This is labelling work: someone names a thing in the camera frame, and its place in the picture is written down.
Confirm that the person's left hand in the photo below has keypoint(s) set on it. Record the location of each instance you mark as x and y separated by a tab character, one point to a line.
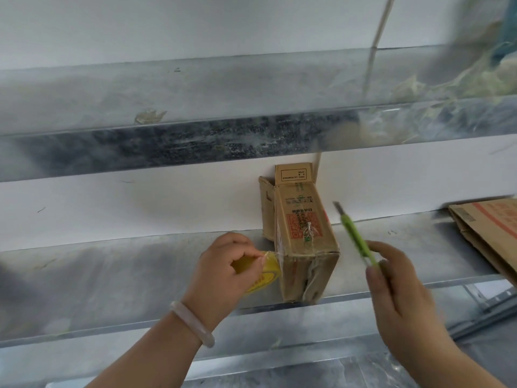
218	278

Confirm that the person's right hand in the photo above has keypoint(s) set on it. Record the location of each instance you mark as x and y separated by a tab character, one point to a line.
404	307

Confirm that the yellow tape roll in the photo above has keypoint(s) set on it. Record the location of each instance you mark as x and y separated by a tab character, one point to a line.
264	278

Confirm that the green utility knife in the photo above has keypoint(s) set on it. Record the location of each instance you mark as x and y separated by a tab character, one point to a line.
355	234

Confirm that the red-lettered cardboard box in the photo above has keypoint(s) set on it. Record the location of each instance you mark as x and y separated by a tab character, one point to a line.
484	234

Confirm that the white-labelled cardboard box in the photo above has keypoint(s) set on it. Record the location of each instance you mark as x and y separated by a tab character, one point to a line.
303	206

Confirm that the person's left forearm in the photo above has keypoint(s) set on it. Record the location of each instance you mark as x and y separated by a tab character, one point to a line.
149	359

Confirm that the small crumpled tape scrap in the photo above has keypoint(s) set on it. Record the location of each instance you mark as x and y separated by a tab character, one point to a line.
149	116

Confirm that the pile of clear tape scraps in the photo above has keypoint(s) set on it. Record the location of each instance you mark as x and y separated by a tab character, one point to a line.
452	88

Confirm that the blue plastic basket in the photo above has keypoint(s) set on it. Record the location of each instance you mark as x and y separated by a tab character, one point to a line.
509	32

